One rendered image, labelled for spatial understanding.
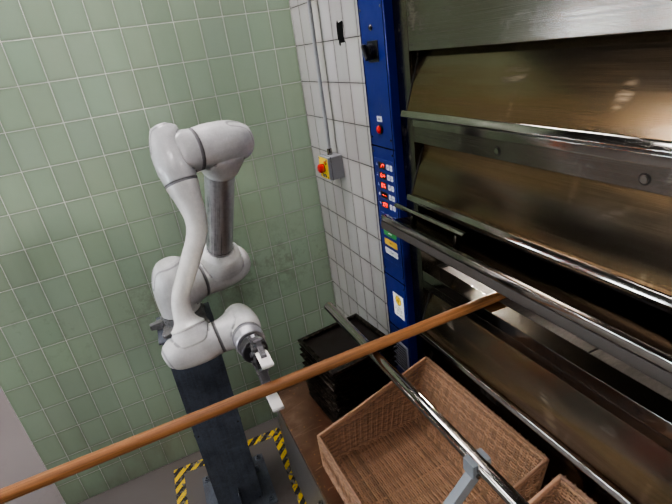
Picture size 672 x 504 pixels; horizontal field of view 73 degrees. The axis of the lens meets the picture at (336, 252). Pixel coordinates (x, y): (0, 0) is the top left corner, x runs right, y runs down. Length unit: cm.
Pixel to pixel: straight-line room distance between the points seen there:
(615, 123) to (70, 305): 210
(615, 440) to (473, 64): 95
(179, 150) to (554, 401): 124
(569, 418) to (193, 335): 103
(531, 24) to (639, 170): 36
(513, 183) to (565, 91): 26
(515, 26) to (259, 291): 175
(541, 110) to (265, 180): 147
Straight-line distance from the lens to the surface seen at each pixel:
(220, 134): 148
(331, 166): 197
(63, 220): 220
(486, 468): 100
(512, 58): 117
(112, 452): 120
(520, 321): 137
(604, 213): 106
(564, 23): 105
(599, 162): 102
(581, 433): 135
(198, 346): 141
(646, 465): 128
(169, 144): 144
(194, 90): 214
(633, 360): 92
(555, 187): 113
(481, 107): 120
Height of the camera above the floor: 194
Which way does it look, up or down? 24 degrees down
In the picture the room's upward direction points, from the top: 8 degrees counter-clockwise
